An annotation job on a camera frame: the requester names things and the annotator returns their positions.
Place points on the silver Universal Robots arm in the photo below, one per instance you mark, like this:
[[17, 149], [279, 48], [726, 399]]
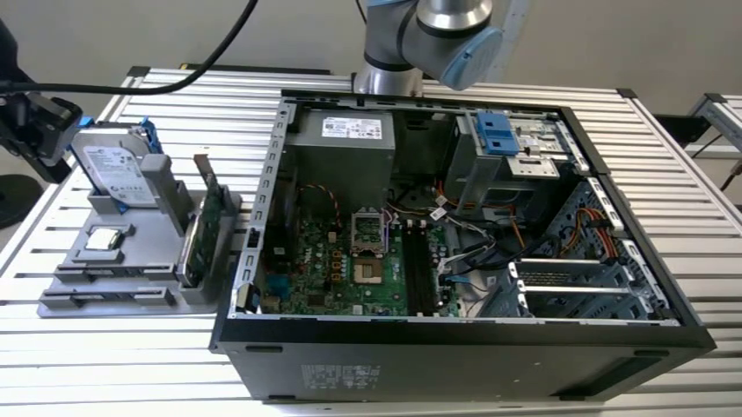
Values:
[[406, 35]]

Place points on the black case fan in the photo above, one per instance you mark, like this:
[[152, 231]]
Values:
[[283, 226]]

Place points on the grey power supply unit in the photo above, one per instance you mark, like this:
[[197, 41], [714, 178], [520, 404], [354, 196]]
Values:
[[341, 169]]

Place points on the silver CPU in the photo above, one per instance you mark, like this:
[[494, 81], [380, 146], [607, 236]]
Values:
[[103, 240]]

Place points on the silver drive cage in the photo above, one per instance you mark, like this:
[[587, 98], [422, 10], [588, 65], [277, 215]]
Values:
[[530, 167]]

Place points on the silver disk bay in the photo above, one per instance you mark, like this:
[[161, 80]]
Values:
[[567, 289]]

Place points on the RAM stick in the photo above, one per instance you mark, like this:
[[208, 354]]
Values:
[[116, 273], [109, 298]]

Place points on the CPU socket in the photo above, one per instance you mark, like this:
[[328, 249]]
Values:
[[370, 271]]

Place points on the green graphics card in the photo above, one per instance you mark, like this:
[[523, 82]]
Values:
[[203, 243]]

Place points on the blue plastic bay latch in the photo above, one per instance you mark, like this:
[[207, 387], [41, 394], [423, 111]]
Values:
[[492, 130]]

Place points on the aluminium side table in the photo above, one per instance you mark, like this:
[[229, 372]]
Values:
[[710, 106]]

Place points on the black PC case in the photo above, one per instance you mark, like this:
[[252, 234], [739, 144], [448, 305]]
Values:
[[406, 369]]

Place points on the hard disk in blue carrier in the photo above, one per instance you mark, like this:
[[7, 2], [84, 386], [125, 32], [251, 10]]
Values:
[[112, 165]]

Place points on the green motherboard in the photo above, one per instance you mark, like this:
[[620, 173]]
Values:
[[324, 278]]

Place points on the grey parts rack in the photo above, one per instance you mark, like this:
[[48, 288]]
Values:
[[151, 243]]

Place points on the black round stand base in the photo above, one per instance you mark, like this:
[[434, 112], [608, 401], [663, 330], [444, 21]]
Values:
[[17, 204]]

